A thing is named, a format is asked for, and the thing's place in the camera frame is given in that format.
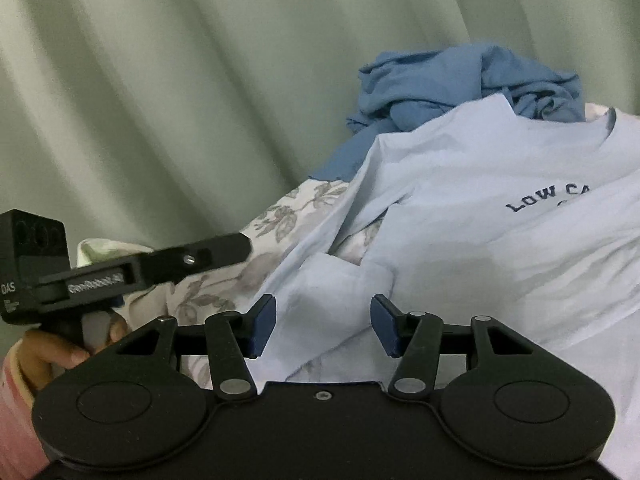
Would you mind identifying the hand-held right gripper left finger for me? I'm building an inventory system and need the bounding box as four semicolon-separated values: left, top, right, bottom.
114;294;277;402

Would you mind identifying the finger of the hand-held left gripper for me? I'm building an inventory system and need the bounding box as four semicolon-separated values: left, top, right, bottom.
135;232;252;289

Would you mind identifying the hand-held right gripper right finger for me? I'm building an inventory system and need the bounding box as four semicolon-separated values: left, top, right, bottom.
370;294;536;402

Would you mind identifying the light blue t-shirt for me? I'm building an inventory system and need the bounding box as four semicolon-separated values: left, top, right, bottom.
247;94;640;480

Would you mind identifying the person's left hand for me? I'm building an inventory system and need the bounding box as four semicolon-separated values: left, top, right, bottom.
17;311;131;391

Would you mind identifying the floral blanket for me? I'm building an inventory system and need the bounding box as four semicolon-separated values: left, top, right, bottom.
122;180;386;391

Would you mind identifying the white cloth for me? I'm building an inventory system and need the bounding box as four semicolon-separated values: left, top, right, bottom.
75;238;157;269

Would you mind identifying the green curtain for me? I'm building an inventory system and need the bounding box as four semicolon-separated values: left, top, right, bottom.
0;0;640;281

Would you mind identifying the dark blue garment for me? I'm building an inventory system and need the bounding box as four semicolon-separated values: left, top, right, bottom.
311;42;586;181

